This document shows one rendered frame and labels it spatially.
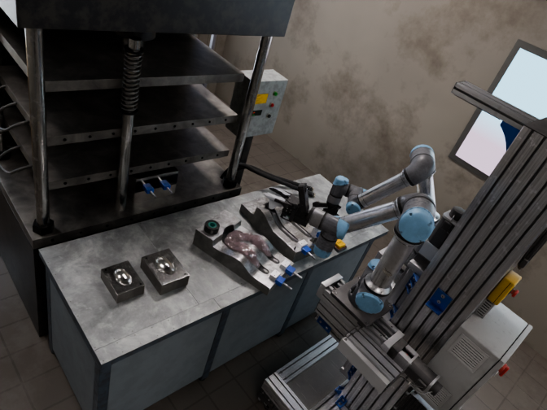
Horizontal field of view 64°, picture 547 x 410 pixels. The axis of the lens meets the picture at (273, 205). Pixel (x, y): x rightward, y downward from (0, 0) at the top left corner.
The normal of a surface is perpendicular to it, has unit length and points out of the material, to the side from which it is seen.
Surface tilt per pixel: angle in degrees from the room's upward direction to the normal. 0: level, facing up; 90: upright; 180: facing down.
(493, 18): 90
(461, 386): 90
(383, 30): 90
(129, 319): 0
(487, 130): 90
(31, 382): 0
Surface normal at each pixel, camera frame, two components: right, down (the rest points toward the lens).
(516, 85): -0.72, 0.24
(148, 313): 0.27, -0.77
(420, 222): -0.33, 0.37
